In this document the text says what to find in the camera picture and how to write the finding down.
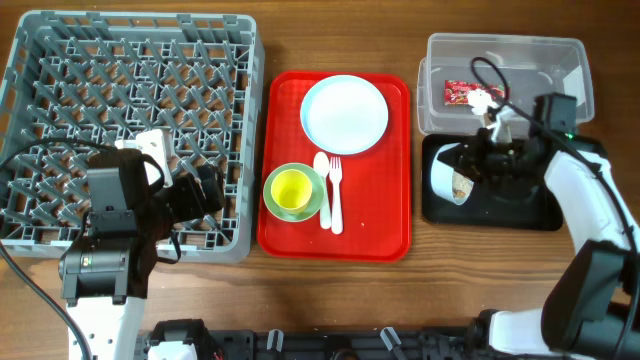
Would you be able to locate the black tray bin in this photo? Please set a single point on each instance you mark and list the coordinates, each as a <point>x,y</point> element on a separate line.
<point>538,211</point>

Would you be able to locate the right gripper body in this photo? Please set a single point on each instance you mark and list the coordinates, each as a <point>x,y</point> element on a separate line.
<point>494,161</point>

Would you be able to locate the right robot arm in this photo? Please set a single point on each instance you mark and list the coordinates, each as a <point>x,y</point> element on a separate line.
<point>593,310</point>

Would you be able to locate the green bowl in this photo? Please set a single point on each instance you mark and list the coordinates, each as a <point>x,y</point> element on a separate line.
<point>314,203</point>

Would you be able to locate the yellow plastic cup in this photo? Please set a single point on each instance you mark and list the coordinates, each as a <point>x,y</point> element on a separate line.
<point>291,189</point>

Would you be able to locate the red plastic tray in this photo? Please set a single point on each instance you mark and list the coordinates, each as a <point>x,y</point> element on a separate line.
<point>375,187</point>

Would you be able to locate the rice and food scraps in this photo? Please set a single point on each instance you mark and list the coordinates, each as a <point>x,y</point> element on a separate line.
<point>461,187</point>

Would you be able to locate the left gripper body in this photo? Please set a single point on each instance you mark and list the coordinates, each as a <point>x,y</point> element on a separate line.
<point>184,203</point>

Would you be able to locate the grey dishwasher rack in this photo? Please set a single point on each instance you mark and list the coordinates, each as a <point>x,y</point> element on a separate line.
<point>77,79</point>

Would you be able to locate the white plastic fork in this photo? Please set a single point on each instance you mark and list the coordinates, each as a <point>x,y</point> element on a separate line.
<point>335,176</point>

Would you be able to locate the light blue bowl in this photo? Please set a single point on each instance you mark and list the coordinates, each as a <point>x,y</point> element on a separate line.
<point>441,176</point>

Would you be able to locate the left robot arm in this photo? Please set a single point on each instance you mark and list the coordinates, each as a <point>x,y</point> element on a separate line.
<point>105,272</point>

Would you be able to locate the red snack wrapper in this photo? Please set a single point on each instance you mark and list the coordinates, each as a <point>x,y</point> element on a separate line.
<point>455,91</point>

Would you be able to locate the light blue plate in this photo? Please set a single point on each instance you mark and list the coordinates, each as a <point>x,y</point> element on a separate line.
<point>344,114</point>

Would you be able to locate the clear plastic bin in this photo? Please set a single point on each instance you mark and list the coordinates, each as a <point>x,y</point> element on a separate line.
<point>532,65</point>

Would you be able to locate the white plastic spoon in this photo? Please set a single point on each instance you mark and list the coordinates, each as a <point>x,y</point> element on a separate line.
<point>322,167</point>

